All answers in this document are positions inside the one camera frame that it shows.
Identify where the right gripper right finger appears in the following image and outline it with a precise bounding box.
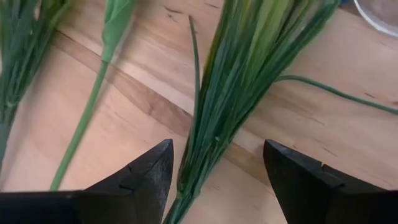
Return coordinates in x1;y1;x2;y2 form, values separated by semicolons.
262;139;398;224

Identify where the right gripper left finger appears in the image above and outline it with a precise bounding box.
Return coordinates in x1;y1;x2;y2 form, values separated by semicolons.
0;138;174;224

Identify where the orange artificial tulip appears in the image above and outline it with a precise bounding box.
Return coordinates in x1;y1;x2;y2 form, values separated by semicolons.
49;0;137;191

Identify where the blue artificial flower bunch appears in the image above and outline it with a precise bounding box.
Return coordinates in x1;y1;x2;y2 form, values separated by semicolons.
161;0;398;224

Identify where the purple artificial flower bunch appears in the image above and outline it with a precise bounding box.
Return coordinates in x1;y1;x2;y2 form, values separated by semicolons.
0;0;74;175

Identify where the smooth clear glass vase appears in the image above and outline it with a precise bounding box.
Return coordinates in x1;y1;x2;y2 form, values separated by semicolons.
353;0;398;39

